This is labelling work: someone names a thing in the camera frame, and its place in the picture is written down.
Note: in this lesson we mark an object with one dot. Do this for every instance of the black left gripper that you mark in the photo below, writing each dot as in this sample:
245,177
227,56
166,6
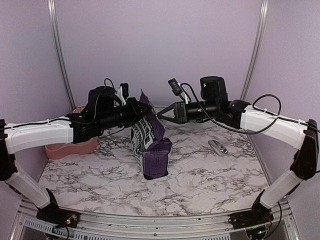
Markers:
137,115

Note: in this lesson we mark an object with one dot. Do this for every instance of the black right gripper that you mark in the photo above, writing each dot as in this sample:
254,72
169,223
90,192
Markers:
180,114

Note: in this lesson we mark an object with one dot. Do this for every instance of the purple puppy food bag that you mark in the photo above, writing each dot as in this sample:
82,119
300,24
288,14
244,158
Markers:
149,145

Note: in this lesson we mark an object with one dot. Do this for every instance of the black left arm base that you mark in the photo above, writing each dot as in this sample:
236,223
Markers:
61,217

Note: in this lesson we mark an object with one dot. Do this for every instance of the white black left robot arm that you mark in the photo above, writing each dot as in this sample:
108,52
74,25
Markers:
106,108

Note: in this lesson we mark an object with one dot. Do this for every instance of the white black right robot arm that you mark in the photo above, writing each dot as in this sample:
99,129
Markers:
245,118

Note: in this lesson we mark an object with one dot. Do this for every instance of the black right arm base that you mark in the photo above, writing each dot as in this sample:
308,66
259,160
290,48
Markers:
249,218

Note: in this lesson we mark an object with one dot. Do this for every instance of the silver metal food scoop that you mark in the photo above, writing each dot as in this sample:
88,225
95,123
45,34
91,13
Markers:
220,149

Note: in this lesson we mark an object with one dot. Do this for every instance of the pink double pet bowl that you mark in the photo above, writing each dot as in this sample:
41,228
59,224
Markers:
60,150

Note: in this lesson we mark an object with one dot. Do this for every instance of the red patterned ceramic bowl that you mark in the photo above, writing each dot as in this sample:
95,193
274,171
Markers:
78,109

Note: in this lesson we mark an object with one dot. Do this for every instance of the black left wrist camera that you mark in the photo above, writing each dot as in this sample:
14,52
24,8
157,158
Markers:
124,90

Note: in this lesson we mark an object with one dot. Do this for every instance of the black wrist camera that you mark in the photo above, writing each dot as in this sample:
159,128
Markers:
124,90
175,87

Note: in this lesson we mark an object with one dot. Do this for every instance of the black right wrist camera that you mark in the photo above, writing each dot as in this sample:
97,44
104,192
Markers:
175,87

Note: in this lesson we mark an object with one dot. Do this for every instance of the left aluminium frame post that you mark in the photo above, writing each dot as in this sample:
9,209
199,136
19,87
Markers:
59,52

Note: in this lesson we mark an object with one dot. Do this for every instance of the aluminium frame post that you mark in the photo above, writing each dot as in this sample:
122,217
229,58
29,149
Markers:
258,41
59,52

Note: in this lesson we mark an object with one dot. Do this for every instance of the right aluminium frame post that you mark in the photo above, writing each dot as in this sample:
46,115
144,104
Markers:
258,41

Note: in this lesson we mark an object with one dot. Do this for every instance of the aluminium front rail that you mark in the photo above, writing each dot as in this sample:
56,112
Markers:
101,226

